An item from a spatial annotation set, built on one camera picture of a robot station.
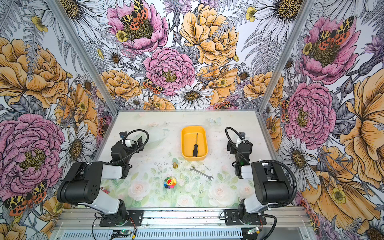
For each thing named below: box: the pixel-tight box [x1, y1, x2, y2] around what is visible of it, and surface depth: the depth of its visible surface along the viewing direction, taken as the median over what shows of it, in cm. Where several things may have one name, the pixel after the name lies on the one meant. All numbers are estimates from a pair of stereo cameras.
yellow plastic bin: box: [181, 126, 209, 161], surface depth 104 cm
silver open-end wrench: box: [189, 166, 214, 181], surface depth 91 cm
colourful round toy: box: [163, 176, 177, 189], surface depth 87 cm
